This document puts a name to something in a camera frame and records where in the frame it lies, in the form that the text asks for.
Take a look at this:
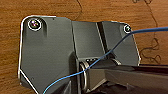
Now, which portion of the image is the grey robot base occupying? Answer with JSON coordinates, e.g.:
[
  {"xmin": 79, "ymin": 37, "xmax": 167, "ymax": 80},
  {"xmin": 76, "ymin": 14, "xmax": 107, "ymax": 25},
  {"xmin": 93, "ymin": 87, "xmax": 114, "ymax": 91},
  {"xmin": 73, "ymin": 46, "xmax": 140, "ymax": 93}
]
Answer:
[{"xmin": 17, "ymin": 14, "xmax": 142, "ymax": 94}]

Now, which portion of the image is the grey cylindrical torso joint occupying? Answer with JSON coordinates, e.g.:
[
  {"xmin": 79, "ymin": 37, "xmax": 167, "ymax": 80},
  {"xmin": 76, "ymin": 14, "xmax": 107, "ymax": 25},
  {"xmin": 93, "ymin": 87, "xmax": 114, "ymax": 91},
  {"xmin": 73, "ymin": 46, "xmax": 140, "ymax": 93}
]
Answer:
[{"xmin": 77, "ymin": 58, "xmax": 101, "ymax": 93}]

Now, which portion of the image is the thin blue cable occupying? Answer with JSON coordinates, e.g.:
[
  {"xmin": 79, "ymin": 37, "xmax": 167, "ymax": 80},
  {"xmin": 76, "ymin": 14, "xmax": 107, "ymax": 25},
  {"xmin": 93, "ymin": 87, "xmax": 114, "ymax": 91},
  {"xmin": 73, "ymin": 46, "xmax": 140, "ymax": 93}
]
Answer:
[{"xmin": 42, "ymin": 28, "xmax": 168, "ymax": 94}]

